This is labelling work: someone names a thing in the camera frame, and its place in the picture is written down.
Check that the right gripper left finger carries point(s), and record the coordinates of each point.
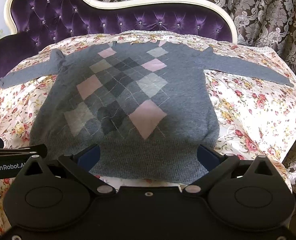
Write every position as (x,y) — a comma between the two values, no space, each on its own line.
(79,166)

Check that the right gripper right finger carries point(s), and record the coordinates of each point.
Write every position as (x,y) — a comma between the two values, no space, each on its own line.
(218,167)

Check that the grey argyle sweater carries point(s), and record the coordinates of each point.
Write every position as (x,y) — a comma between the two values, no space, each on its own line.
(145,106)

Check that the floral bed cover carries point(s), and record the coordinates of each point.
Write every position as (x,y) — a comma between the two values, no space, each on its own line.
(255,116)

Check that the purple tufted chaise sofa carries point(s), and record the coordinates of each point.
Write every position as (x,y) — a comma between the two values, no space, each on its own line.
(35,24)

